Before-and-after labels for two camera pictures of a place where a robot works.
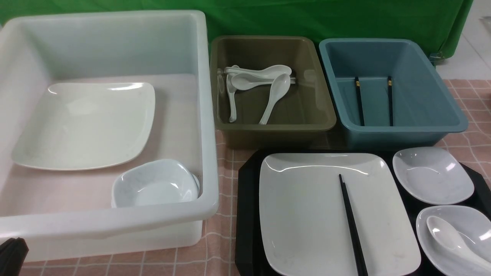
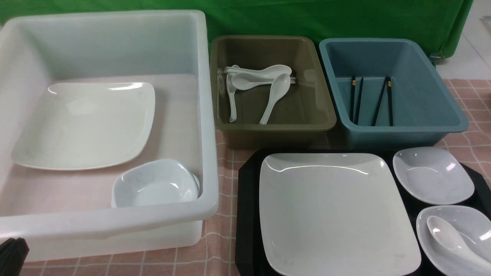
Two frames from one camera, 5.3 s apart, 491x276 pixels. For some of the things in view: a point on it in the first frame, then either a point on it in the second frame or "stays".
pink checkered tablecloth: x=217 y=255 stays
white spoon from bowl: x=452 y=239 stays
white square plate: x=304 y=230 stays
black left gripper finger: x=13 y=253 stays
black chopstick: x=360 y=102 -> x=351 y=108
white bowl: x=432 y=174 stays
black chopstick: x=361 y=265 -> x=379 y=102
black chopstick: x=362 y=268 -> x=356 y=114
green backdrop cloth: x=440 y=20 stays
